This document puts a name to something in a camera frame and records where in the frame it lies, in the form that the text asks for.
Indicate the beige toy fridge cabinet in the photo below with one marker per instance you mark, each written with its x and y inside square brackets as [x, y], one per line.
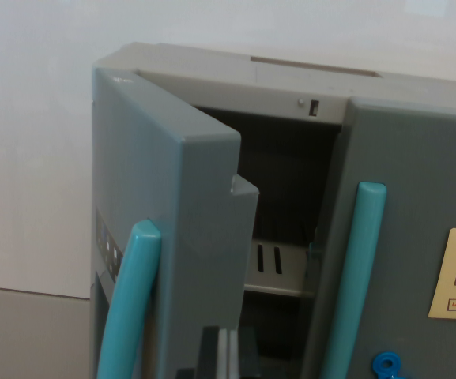
[291, 79]

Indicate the beige checklist note sticker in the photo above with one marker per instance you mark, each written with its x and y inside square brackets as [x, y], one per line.
[454, 276]

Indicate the grey fridge door with stickers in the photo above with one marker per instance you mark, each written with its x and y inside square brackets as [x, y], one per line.
[409, 177]

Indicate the black control panel sticker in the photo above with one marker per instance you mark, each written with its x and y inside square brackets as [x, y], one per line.
[107, 248]

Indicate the grey slotted fridge shelf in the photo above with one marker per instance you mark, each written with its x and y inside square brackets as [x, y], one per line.
[287, 264]

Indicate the blue key magnet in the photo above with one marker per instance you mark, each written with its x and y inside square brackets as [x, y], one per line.
[385, 365]

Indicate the small white cabinet button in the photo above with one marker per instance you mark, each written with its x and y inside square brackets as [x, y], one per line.
[301, 102]

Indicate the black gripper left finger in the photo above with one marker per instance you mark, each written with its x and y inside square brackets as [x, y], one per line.
[211, 347]

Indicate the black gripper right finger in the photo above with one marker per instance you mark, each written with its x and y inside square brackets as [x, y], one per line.
[245, 351]

